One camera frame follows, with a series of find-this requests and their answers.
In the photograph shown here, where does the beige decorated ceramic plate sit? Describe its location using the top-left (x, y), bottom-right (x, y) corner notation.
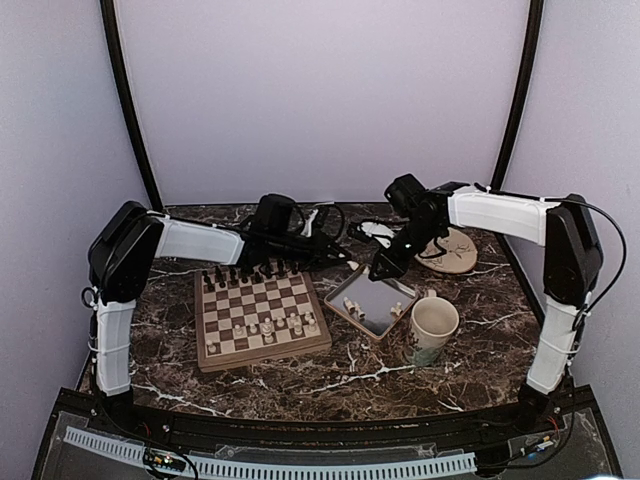
top-left (415, 228), bottom-right (478, 274)

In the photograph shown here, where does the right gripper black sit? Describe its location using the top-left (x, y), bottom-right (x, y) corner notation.
top-left (370, 217), bottom-right (444, 280)

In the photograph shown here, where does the white chess piece tall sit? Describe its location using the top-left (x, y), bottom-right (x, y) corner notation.
top-left (261, 317), bottom-right (274, 344)

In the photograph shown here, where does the ceramic mug shell print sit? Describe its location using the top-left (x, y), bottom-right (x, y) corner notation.
top-left (404, 290), bottom-right (460, 367)

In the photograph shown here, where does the wooden chess board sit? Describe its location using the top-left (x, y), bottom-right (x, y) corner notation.
top-left (194, 262), bottom-right (332, 373)

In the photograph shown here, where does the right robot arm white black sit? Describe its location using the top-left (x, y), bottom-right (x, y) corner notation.
top-left (347, 174), bottom-right (603, 394)

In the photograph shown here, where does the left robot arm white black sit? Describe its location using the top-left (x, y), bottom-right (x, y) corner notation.
top-left (88, 194), bottom-right (352, 436)

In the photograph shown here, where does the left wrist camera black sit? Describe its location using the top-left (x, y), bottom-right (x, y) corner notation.
top-left (252, 193), bottom-right (295, 234)

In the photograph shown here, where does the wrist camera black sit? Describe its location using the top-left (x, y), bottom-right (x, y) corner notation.
top-left (252, 193), bottom-right (295, 234)
top-left (384, 173), bottom-right (427, 217)

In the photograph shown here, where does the black front rail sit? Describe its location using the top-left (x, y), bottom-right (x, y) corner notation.
top-left (39, 385), bottom-right (600, 456)

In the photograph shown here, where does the metal tray wood rim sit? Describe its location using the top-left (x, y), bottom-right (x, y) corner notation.
top-left (324, 262), bottom-right (420, 340)

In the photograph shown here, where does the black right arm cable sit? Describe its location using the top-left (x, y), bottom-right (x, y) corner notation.
top-left (569, 195), bottom-right (629, 331)

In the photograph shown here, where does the right black frame post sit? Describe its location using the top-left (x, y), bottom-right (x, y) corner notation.
top-left (483, 0), bottom-right (545, 211)

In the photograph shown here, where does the black frame post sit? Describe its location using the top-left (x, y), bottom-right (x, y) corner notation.
top-left (99, 0), bottom-right (164, 211)
top-left (483, 0), bottom-right (545, 211)

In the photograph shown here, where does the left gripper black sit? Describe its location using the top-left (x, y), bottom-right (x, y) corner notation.
top-left (269, 228), bottom-right (350, 271)

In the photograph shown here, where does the dark chess piece far left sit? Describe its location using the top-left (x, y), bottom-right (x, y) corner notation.
top-left (201, 270), bottom-right (215, 293)

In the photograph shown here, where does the white slotted cable duct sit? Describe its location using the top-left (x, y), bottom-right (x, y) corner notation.
top-left (62, 427), bottom-right (477, 479)

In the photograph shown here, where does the left black frame post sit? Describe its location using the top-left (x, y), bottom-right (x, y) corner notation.
top-left (99, 0), bottom-right (164, 211)

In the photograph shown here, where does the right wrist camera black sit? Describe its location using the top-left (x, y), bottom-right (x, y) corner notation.
top-left (384, 173), bottom-right (427, 217)

